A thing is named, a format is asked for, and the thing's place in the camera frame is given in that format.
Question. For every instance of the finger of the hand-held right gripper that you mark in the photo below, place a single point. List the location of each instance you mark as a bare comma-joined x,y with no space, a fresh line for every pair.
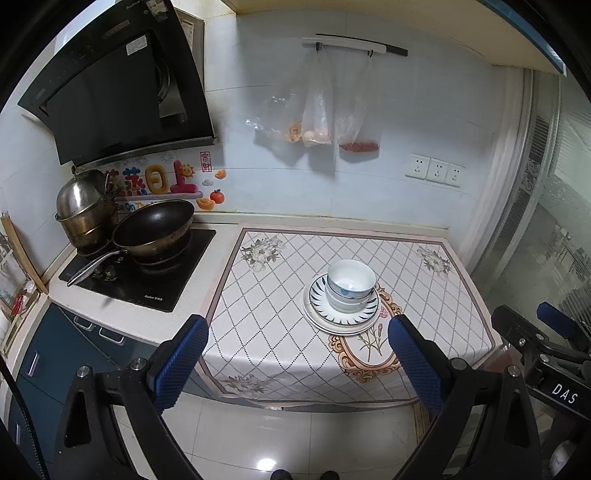
556,321
517,332

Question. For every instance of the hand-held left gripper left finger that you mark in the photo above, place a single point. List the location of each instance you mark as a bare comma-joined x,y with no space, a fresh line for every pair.
181,364

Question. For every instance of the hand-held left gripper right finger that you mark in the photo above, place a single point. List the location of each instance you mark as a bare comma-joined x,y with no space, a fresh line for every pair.
415,364

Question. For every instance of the white bowl with blue pattern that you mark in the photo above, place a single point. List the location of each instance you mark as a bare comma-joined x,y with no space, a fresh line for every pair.
353,279
353,304

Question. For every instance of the blue leaf pattern plate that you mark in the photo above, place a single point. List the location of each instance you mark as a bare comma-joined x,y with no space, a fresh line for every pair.
318,300

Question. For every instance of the plain white plate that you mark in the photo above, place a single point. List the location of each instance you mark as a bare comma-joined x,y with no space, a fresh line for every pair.
344,328

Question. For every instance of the black gas stove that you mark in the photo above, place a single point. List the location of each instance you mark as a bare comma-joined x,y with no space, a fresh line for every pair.
152,288

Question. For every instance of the glass sliding door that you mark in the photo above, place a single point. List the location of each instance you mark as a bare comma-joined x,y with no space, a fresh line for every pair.
545,230

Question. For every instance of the floral diamond pattern tablecloth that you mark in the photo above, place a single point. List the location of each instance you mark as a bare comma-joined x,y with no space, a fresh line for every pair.
286,332

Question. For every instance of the blue kitchen cabinet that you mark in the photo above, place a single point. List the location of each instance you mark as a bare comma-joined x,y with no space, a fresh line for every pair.
51,350

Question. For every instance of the person's shoe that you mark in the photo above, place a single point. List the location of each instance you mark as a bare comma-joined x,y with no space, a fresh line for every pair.
280,475
328,475

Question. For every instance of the black wok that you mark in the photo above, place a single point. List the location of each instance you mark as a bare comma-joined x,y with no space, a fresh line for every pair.
154,226

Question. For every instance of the stainless steel pot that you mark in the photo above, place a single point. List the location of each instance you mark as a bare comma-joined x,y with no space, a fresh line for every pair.
85,203

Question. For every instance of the wooden cutting board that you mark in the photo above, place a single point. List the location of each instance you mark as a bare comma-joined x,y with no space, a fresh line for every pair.
25,258

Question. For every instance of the clear plastic bag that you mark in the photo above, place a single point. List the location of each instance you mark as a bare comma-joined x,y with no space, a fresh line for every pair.
281,120
360,124
318,110

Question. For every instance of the black range hood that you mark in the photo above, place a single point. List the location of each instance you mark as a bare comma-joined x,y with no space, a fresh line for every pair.
120,83

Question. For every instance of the white wall socket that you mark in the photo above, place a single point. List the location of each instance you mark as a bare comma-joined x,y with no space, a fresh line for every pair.
436,170
417,166
454,174

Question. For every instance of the colourful wall sticker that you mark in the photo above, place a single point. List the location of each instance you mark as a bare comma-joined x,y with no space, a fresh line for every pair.
161,180

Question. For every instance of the wall hook rail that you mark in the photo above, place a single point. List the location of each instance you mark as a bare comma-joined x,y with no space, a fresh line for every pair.
351,44

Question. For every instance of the wooden wall cabinet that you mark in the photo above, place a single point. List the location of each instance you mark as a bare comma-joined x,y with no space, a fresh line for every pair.
392,23

